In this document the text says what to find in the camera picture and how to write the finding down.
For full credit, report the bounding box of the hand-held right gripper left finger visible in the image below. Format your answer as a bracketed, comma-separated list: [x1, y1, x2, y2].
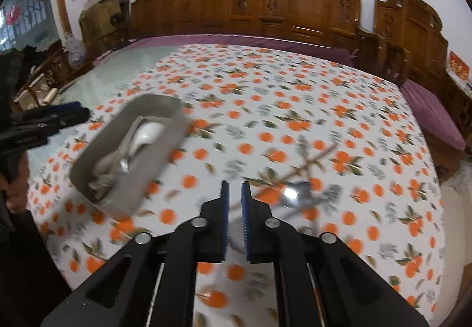
[40, 180, 230, 327]

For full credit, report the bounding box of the purple sofa cushion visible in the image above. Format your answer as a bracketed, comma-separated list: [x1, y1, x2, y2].
[92, 34, 355, 68]

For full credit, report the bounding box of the crumpled clear plastic bag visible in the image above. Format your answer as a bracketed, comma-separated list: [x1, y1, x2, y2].
[64, 32, 88, 68]

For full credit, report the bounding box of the purple armchair cushion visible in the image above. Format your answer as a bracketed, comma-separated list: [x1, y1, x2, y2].
[400, 78, 467, 151]

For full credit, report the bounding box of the carved wooden armchair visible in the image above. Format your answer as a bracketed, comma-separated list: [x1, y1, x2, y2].
[353, 0, 472, 129]

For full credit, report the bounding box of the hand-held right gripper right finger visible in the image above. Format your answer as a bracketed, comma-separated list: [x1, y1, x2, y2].
[241, 181, 430, 327]

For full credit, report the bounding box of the orange fruit print tablecloth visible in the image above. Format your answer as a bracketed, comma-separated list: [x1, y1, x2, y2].
[26, 43, 443, 327]

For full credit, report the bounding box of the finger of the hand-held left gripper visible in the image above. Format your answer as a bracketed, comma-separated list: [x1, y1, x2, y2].
[32, 108, 90, 138]
[11, 101, 82, 126]

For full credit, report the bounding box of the wooden chair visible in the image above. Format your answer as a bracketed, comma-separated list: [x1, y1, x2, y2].
[13, 40, 94, 111]

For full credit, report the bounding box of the metal spoon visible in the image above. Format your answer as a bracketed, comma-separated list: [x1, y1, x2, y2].
[94, 150, 134, 181]
[278, 181, 315, 210]

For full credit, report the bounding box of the large brown cardboard box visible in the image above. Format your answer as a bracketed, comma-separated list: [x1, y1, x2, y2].
[79, 3, 128, 50]

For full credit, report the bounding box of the white plastic spoon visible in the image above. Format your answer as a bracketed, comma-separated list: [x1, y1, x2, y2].
[127, 121, 166, 151]

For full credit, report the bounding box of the person's left hand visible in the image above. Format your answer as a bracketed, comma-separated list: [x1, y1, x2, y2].
[5, 153, 31, 214]

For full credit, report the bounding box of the carved wooden sofa bench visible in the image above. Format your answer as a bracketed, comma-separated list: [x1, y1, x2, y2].
[129, 0, 364, 52]

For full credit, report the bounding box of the pile of black cloth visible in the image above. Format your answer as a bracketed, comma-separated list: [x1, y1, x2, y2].
[0, 40, 61, 92]

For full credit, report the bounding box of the red gift box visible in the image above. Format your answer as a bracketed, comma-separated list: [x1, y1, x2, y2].
[446, 50, 471, 83]

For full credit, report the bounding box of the red window decoration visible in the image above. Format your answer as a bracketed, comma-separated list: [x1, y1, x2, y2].
[5, 6, 23, 26]

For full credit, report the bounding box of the rectangular metal tray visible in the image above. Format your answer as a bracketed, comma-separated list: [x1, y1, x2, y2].
[70, 93, 192, 221]

